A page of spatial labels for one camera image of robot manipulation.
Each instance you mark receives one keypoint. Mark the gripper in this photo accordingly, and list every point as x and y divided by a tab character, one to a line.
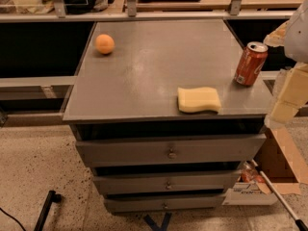
297	36

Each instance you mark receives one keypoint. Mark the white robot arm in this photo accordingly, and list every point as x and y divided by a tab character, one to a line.
293	36

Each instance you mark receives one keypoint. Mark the red coke can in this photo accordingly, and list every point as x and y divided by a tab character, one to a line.
251	63

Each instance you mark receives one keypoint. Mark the cardboard box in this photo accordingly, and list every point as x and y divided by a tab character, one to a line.
283	164

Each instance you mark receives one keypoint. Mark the top grey drawer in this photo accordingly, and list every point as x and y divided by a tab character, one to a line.
167	151

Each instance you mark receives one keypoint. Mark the grey drawer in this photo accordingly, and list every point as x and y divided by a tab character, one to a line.
167	151
164	203
166	182

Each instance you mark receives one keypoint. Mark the red snack packet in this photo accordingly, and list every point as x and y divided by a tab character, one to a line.
250	174

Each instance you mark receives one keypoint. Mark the yellow sponge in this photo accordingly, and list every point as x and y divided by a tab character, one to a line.
198	100

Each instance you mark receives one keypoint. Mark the grey drawer cabinet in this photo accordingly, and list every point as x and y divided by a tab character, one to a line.
132	93

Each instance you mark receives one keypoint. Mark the bottom grey drawer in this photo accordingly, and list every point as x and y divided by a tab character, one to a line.
164	203

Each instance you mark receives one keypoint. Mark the middle grey drawer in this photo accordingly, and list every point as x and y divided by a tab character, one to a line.
166	182

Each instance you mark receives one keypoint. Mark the grey metal railing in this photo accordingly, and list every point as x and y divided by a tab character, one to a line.
16	11

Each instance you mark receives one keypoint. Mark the orange fruit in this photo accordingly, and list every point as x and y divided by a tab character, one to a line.
104	44

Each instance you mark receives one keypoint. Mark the black metal bar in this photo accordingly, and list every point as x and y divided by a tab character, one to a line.
51	198

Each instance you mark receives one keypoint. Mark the white stick black handle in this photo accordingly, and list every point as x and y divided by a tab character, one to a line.
298	221

